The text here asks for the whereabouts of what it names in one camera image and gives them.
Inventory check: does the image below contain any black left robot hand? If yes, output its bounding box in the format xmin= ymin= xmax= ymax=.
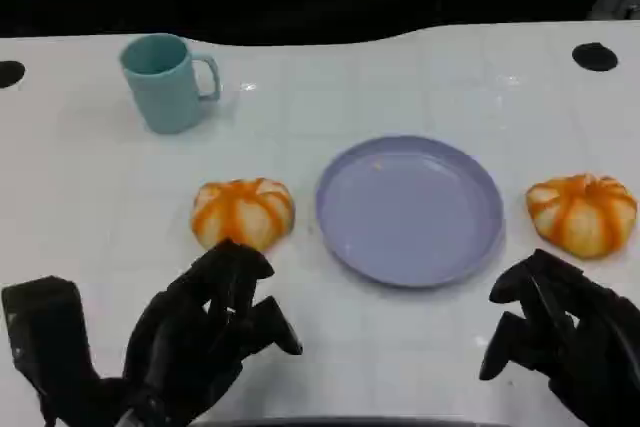
xmin=122 ymin=239 xmax=304 ymax=427

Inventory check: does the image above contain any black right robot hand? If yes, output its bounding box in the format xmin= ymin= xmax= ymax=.
xmin=478 ymin=248 xmax=640 ymax=427

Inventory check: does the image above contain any orange white toy bread roll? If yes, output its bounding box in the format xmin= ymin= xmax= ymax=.
xmin=524 ymin=173 xmax=639 ymax=261
xmin=189 ymin=177 xmax=296 ymax=252

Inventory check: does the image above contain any lilac plate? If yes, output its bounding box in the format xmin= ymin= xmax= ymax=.
xmin=314 ymin=135 xmax=505 ymax=289

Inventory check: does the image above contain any pale green mug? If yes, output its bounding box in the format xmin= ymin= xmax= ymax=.
xmin=118 ymin=33 xmax=221 ymax=136

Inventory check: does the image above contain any black table grommet hole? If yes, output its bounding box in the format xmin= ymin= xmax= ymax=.
xmin=571 ymin=41 xmax=620 ymax=72
xmin=0 ymin=60 xmax=26 ymax=89

